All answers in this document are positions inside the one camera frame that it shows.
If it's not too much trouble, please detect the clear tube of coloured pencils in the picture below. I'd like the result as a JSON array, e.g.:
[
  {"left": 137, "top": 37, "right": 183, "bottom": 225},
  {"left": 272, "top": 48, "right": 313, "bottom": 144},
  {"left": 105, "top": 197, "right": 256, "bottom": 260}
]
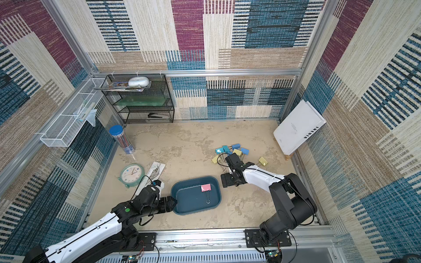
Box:
[{"left": 109, "top": 125, "right": 135, "bottom": 155}]

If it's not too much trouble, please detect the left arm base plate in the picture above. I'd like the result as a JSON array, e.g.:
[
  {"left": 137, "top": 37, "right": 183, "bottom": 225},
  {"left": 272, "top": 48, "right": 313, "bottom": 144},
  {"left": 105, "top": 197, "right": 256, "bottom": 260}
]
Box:
[{"left": 132, "top": 232, "right": 157, "bottom": 252}]

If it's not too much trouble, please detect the black stapler on shelf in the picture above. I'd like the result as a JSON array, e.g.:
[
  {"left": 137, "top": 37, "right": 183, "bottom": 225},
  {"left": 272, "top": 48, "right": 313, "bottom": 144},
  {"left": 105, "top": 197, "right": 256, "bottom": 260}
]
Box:
[{"left": 148, "top": 113, "right": 170, "bottom": 119}]

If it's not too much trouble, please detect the white packaged item flat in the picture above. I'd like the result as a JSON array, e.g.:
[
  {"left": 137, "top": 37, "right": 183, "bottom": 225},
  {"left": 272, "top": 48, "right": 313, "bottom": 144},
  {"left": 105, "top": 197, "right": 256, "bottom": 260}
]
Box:
[{"left": 134, "top": 162, "right": 166, "bottom": 197}]

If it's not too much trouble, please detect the magazine on shelf top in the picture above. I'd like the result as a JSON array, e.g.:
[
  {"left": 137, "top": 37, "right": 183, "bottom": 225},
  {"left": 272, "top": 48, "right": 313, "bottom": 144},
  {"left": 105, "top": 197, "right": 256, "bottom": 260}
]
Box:
[{"left": 95, "top": 82, "right": 145, "bottom": 92}]

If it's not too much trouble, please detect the black mesh shelf rack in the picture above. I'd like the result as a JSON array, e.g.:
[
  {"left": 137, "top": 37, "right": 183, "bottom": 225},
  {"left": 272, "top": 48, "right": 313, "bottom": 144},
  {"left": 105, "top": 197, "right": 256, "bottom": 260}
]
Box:
[{"left": 97, "top": 73, "right": 175, "bottom": 124}]

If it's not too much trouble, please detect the white round device on shelf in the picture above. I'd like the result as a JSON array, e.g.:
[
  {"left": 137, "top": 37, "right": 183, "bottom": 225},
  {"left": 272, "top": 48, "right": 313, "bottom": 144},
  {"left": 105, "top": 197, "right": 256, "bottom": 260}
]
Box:
[{"left": 128, "top": 77, "right": 150, "bottom": 88}]

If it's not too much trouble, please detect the teal binder clip upper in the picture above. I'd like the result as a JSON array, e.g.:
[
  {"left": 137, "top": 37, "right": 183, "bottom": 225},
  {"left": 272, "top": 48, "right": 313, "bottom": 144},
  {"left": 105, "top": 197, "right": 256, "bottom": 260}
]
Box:
[{"left": 215, "top": 145, "right": 231, "bottom": 155}]

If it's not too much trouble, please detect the pink binder clip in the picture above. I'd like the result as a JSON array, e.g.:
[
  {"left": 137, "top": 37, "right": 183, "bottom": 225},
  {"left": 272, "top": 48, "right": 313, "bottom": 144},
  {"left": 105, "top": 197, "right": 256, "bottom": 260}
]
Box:
[{"left": 201, "top": 184, "right": 212, "bottom": 204}]

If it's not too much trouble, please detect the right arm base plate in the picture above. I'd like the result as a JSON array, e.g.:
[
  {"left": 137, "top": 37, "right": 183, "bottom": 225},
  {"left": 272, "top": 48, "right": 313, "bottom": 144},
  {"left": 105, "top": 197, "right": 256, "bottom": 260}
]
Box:
[{"left": 244, "top": 229, "right": 292, "bottom": 248}]

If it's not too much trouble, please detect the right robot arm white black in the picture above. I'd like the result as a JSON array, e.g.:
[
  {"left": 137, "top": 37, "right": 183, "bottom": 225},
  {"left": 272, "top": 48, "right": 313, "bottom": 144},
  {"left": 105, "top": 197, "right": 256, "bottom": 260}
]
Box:
[{"left": 217, "top": 153, "right": 318, "bottom": 244}]

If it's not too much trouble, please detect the teal plastic storage box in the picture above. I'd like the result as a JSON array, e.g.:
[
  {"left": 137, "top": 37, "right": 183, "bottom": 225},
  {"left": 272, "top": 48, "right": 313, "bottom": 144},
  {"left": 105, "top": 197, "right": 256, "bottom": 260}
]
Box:
[{"left": 171, "top": 176, "right": 222, "bottom": 215}]

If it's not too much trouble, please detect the white binder folder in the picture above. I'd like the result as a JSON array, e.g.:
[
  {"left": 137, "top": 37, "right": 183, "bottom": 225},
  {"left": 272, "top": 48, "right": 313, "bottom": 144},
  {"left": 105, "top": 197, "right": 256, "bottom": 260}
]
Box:
[{"left": 273, "top": 100, "right": 326, "bottom": 156}]

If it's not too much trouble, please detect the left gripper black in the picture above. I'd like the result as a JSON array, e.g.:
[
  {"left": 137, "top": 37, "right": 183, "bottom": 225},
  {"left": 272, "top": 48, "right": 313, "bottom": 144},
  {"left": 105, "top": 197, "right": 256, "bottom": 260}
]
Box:
[{"left": 141, "top": 195, "right": 179, "bottom": 218}]

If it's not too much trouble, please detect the white wire wall basket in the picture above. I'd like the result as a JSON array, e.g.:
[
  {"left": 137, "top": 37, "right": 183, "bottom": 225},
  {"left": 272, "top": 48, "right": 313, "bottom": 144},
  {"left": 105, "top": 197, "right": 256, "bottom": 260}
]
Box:
[{"left": 40, "top": 78, "right": 104, "bottom": 147}]

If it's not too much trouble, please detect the green round clock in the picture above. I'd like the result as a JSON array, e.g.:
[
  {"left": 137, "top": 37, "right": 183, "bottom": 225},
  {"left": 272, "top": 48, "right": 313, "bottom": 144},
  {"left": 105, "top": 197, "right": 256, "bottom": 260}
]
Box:
[{"left": 118, "top": 163, "right": 145, "bottom": 188}]

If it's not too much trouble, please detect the yellow binder clip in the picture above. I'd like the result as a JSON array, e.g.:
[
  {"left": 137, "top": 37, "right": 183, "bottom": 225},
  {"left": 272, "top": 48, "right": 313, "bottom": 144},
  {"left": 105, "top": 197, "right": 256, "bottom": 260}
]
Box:
[
  {"left": 258, "top": 157, "right": 268, "bottom": 166},
  {"left": 233, "top": 149, "right": 242, "bottom": 157}
]

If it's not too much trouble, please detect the green tray on shelf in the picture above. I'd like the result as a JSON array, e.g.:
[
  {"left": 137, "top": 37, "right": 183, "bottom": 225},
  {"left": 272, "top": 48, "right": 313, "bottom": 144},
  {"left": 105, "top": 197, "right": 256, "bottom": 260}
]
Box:
[{"left": 114, "top": 95, "right": 170, "bottom": 106}]

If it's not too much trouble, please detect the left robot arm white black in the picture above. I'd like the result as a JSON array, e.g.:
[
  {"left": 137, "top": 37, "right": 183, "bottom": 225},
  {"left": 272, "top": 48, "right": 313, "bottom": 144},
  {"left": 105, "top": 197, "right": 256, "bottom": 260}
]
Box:
[{"left": 23, "top": 180, "right": 177, "bottom": 263}]

